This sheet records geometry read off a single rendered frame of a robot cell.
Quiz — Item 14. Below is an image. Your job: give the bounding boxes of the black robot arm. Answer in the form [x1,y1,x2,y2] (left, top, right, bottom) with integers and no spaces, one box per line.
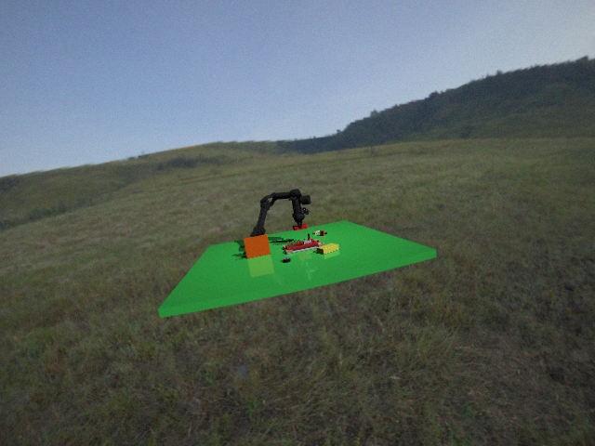
[250,189,311,238]

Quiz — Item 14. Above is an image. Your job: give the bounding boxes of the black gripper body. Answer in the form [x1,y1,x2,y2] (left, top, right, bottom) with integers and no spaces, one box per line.
[292,205,305,219]

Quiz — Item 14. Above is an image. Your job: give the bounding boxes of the yellow flat block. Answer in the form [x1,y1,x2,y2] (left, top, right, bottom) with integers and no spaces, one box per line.
[317,243,339,255]

